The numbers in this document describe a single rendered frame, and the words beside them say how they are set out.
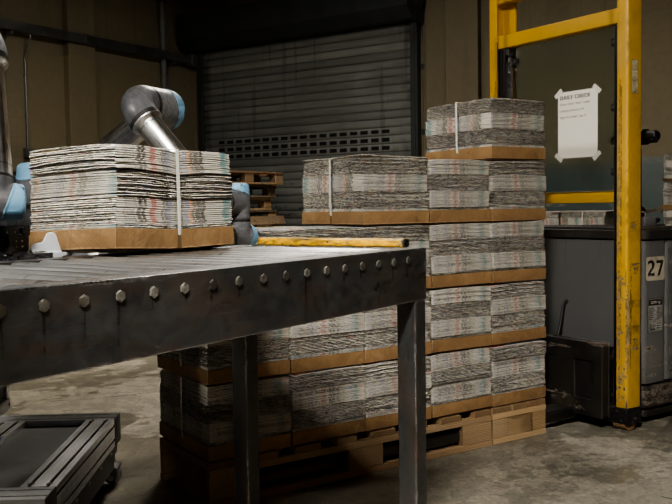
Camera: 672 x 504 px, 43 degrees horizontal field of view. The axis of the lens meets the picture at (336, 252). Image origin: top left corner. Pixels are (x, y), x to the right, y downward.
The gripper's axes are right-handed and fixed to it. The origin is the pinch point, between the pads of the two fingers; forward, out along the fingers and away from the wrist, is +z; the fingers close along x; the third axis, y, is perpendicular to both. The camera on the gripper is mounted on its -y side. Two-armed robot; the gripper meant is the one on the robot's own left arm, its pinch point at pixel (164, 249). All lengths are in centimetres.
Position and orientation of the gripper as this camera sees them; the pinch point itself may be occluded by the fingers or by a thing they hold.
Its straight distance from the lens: 228.8
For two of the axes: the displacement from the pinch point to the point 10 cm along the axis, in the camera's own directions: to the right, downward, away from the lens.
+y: -0.5, -10.0, -0.3
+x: 8.4, -0.2, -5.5
